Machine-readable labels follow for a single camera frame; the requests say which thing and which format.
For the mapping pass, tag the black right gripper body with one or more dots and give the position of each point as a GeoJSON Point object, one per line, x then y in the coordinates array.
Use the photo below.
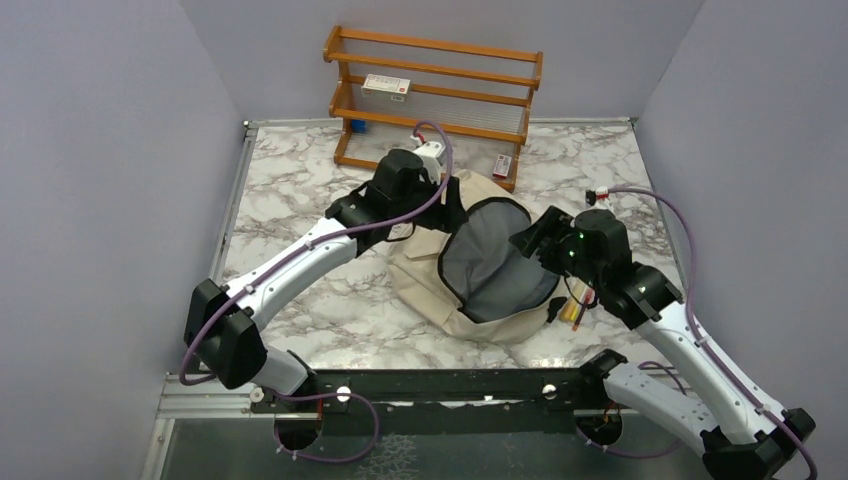
{"type": "Point", "coordinates": [561, 251]}

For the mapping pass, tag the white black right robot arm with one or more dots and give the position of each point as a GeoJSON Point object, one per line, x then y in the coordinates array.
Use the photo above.
{"type": "Point", "coordinates": [738, 430]}

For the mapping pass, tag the small blue item on shelf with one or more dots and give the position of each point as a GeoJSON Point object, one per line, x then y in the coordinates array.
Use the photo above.
{"type": "Point", "coordinates": [358, 126]}

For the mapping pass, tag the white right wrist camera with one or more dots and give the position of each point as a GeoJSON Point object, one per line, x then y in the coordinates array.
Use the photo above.
{"type": "Point", "coordinates": [598, 199]}

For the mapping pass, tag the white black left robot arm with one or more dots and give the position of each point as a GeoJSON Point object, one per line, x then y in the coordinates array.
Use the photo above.
{"type": "Point", "coordinates": [224, 323]}

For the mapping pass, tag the white red box on shelf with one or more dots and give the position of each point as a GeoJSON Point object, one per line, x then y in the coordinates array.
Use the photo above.
{"type": "Point", "coordinates": [384, 87]}

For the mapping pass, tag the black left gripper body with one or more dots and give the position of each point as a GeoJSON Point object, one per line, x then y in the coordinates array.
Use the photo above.
{"type": "Point", "coordinates": [441, 217]}

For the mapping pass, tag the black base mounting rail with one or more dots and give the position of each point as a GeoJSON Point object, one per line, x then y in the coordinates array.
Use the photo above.
{"type": "Point", "coordinates": [355, 403]}

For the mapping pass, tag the orange wooden shelf rack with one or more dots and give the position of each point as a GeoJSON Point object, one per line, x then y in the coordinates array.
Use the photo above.
{"type": "Point", "coordinates": [480, 92]}

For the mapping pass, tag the small red white card box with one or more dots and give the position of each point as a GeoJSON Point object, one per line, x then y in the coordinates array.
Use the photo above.
{"type": "Point", "coordinates": [502, 166]}

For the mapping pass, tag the cream canvas student bag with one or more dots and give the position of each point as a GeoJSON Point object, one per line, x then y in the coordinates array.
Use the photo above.
{"type": "Point", "coordinates": [473, 283]}

